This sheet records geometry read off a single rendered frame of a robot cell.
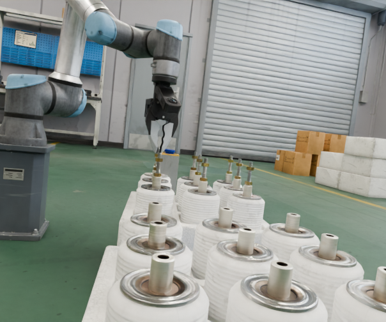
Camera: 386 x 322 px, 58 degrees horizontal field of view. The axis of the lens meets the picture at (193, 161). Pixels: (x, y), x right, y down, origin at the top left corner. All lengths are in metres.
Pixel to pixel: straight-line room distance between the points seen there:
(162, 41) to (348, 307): 0.79
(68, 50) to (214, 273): 1.02
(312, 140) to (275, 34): 2.74
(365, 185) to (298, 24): 4.31
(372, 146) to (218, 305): 3.15
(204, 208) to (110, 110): 5.34
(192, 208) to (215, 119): 5.51
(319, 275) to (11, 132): 1.00
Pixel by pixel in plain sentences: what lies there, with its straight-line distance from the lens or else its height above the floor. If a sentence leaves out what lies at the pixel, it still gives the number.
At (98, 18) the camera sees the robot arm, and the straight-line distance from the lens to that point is 0.97.
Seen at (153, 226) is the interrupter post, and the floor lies 0.28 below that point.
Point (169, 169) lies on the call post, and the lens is 1.25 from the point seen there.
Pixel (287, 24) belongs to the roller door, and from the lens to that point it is 7.11.
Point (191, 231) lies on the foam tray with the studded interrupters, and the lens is 0.83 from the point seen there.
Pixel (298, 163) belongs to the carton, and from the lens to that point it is 4.76.
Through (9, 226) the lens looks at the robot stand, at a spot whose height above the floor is 0.04.
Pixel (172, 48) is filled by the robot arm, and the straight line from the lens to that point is 0.99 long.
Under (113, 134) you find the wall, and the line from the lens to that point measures 6.11.
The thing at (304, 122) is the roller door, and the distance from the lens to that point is 7.08.
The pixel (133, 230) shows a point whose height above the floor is 0.24.
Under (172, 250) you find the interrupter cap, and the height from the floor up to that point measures 0.25.
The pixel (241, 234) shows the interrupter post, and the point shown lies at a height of 0.27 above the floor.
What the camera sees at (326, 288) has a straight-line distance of 0.49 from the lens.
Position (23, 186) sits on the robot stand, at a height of 0.17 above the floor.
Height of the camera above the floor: 0.40
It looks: 5 degrees down
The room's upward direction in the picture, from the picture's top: 6 degrees clockwise
